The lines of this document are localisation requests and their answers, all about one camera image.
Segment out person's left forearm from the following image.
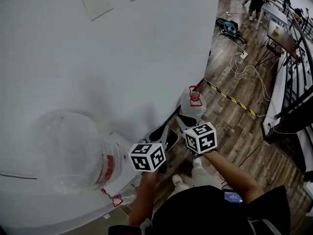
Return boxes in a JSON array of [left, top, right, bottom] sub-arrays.
[[128, 171, 159, 227]]

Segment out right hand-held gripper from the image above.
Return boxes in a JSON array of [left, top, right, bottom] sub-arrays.
[[176, 114, 218, 159]]

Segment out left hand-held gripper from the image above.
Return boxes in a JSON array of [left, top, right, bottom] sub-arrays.
[[129, 124, 179, 174]]

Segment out blank white wall plate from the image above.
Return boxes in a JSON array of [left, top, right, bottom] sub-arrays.
[[81, 0, 114, 21]]

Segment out yellow black hazard tape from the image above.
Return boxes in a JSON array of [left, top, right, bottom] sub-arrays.
[[204, 79, 257, 118]]

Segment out black bag with gear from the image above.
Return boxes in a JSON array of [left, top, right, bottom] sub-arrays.
[[215, 17, 242, 38]]

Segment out person's right leg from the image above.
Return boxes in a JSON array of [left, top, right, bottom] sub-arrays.
[[191, 165, 228, 190]]

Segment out white table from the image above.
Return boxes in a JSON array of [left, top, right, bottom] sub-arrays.
[[255, 2, 290, 30]]

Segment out person's black shirt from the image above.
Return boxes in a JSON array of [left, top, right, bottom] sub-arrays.
[[109, 185, 291, 235]]

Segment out wooden table black legs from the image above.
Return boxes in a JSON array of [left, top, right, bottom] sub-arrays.
[[254, 20, 301, 68]]

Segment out person's left leg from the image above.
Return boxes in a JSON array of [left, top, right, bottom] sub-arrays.
[[175, 182, 191, 192]]

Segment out clear water container red handle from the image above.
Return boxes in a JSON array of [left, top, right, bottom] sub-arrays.
[[34, 109, 137, 208], [179, 85, 207, 122]]

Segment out person's right forearm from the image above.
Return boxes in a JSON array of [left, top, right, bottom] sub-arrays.
[[202, 152, 265, 205]]

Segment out person's leg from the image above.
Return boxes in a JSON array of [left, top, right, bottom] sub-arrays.
[[191, 165, 228, 190], [175, 182, 191, 192]]

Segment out person's left white shoe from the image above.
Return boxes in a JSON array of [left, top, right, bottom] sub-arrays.
[[172, 174, 184, 187]]

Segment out grey strap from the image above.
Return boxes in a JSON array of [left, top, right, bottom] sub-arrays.
[[139, 218, 154, 235], [246, 218, 278, 235]]

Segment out black stair railing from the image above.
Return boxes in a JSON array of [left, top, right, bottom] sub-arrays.
[[273, 0, 313, 122]]

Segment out wooden floor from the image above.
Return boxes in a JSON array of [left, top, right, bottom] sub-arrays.
[[107, 0, 313, 235]]

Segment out blue-screen waist device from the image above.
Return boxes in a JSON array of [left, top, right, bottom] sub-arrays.
[[222, 189, 244, 207]]

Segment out thin black cable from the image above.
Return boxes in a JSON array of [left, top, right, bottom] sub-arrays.
[[238, 138, 265, 167]]

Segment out long white cable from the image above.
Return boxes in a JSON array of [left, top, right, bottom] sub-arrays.
[[229, 52, 272, 118]]

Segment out white curved ledge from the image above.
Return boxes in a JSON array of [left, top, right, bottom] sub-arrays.
[[0, 131, 142, 235]]

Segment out black staircase steps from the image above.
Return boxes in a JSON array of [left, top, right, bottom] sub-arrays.
[[263, 114, 313, 174]]

